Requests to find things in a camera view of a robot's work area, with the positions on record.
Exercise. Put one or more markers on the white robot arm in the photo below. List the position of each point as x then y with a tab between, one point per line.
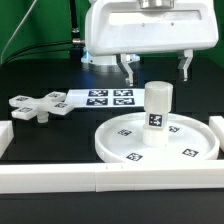
109	62

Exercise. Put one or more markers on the white front fence bar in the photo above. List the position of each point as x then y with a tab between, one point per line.
101	177

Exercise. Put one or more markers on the white cross-shaped table base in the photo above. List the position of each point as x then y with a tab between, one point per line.
27	107

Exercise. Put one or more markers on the white round table top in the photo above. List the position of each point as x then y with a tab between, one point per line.
127	138

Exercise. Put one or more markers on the white left fence block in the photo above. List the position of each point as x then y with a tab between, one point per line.
6	135

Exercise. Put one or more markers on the white marker sheet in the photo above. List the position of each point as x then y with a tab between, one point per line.
105	98

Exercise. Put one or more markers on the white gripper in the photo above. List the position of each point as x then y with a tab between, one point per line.
124	27

